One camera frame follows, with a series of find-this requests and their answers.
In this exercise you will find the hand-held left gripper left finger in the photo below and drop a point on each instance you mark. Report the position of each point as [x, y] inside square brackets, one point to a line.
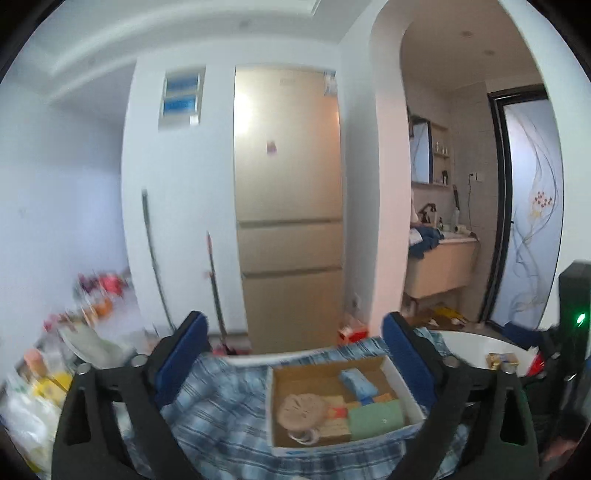
[182, 355]

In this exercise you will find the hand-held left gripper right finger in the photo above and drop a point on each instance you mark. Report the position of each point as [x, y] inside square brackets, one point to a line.
[408, 355]

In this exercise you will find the cardboard box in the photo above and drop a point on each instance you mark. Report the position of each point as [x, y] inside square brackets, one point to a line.
[304, 378]

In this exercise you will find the green soft packet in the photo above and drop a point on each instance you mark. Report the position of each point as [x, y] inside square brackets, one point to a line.
[376, 420]

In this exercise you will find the yellow floor packets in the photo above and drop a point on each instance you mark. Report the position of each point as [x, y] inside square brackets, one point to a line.
[448, 314]

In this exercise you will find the white round table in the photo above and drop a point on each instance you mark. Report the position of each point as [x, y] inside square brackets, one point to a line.
[466, 346]

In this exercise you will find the red box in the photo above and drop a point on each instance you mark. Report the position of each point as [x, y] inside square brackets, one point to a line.
[353, 333]

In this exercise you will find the dark blue cloth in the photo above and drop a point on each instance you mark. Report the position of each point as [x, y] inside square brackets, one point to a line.
[526, 334]

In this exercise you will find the blue plaid blanket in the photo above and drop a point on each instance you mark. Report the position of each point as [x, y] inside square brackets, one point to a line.
[221, 406]

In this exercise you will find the red packet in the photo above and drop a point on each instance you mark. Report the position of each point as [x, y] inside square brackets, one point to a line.
[535, 362]

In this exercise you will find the beige vanity cabinet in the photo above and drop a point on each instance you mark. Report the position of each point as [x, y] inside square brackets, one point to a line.
[441, 272]

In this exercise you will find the grey mop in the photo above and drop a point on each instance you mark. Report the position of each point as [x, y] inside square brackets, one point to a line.
[154, 267]

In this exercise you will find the small gold packet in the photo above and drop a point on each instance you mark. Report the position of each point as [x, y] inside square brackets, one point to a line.
[503, 360]

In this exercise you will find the patterned glass door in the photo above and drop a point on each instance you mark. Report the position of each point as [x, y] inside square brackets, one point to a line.
[531, 207]

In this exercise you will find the pile of colourful clutter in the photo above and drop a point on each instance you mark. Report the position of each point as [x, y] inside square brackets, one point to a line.
[97, 295]

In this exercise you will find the blue clothes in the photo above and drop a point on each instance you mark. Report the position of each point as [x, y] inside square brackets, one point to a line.
[425, 242]

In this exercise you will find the round beige pad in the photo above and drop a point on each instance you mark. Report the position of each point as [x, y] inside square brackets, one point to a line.
[302, 410]

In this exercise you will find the white hair dryer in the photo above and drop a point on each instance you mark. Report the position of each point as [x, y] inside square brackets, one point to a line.
[459, 228]

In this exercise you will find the yellow bag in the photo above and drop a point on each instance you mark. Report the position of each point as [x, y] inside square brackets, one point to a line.
[53, 385]

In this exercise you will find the black faucet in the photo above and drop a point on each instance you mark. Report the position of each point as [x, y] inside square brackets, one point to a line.
[427, 212]

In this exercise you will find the black hair straightener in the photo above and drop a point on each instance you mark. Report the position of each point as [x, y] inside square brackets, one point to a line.
[456, 205]

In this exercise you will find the white plastic bag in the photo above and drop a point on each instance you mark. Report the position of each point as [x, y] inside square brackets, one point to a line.
[23, 429]

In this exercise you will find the beige refrigerator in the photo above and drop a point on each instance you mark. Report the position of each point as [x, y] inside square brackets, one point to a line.
[286, 184]

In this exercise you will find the grey electric panel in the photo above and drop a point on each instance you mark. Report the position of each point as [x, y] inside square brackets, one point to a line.
[182, 99]

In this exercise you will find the white wall socket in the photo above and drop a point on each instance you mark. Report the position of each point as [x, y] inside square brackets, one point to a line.
[473, 176]

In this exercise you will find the wall shelf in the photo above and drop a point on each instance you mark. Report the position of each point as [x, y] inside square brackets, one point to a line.
[441, 157]

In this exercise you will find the wall mirror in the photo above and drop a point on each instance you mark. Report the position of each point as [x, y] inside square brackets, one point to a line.
[421, 152]

